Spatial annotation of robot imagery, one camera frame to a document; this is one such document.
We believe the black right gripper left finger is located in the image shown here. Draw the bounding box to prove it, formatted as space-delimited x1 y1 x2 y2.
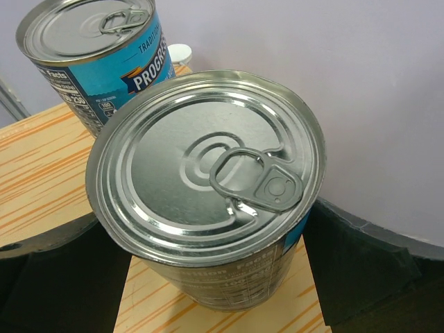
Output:
1 213 131 332

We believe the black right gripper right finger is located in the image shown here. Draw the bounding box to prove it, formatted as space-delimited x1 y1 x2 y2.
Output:
303 198 443 332

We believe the blue Progresso soup can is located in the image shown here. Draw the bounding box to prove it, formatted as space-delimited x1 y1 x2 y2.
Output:
15 0 175 137

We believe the wooden cube counter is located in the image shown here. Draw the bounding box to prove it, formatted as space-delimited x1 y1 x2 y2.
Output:
1 105 328 332

